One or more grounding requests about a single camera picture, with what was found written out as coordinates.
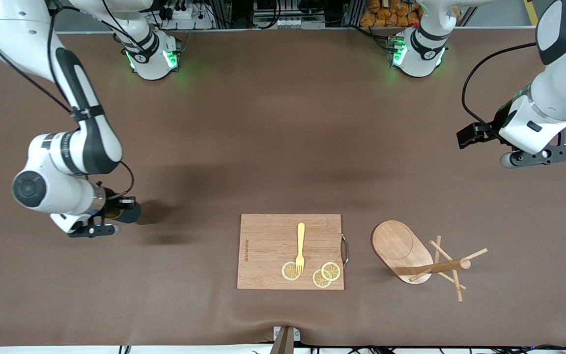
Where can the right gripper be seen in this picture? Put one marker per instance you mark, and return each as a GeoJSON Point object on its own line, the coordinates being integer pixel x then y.
{"type": "Point", "coordinates": [117, 212]}

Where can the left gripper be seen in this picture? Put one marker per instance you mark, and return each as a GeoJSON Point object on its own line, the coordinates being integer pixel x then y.
{"type": "Point", "coordinates": [500, 121]}

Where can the dark teal mug yellow inside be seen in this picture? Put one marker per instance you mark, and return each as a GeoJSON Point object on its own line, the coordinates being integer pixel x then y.
{"type": "Point", "coordinates": [130, 214]}

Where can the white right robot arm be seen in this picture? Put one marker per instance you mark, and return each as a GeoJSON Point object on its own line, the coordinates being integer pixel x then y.
{"type": "Point", "coordinates": [91, 142]}

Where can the wooden mug rack with pegs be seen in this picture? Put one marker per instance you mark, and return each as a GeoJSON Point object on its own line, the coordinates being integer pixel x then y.
{"type": "Point", "coordinates": [398, 246]}

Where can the brown table mat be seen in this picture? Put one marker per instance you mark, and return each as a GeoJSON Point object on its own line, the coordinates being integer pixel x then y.
{"type": "Point", "coordinates": [214, 147]}

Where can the lemon slice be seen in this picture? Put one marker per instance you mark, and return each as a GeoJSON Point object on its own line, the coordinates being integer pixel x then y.
{"type": "Point", "coordinates": [320, 281]}
{"type": "Point", "coordinates": [332, 271]}
{"type": "Point", "coordinates": [288, 271]}

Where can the yellow plastic fork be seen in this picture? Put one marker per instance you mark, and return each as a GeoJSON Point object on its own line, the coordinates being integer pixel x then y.
{"type": "Point", "coordinates": [300, 241]}

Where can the orange snack packets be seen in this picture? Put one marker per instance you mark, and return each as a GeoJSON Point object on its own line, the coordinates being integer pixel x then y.
{"type": "Point", "coordinates": [386, 14]}

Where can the white power strip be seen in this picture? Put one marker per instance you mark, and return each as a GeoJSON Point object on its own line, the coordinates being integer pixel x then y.
{"type": "Point", "coordinates": [189, 14]}

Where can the camera stand bracket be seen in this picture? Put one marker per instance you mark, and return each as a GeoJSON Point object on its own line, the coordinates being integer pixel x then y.
{"type": "Point", "coordinates": [283, 341]}

